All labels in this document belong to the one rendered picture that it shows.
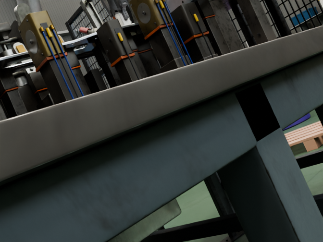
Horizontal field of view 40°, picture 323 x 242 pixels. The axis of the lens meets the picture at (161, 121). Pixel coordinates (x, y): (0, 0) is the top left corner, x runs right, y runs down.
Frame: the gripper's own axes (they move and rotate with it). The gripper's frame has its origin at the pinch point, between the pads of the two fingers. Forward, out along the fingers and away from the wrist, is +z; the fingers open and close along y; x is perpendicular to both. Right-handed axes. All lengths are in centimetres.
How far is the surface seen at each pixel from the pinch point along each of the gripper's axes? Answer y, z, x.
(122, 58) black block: 20.2, 16.8, -21.8
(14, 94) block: 1.6, 13.7, -46.6
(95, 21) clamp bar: -14.8, -7.6, -0.2
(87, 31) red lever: -21.6, -6.9, -0.8
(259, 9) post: 40.1, 18.9, 15.8
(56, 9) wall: -863, -367, 498
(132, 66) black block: 20.7, 19.9, -20.2
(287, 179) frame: 78, 52, -48
